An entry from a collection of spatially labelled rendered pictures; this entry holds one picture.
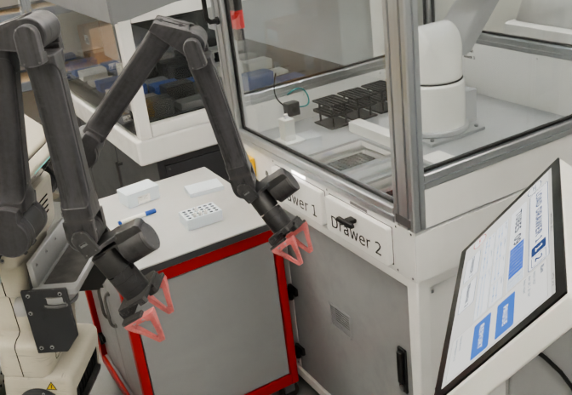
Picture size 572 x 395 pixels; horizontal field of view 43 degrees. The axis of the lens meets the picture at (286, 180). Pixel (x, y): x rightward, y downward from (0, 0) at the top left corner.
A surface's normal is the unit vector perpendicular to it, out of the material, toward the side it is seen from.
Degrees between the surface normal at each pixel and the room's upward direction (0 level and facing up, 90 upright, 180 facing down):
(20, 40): 90
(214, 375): 90
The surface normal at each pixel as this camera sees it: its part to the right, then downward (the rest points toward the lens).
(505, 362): -0.30, 0.41
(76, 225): -0.04, 0.40
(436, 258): 0.51, 0.29
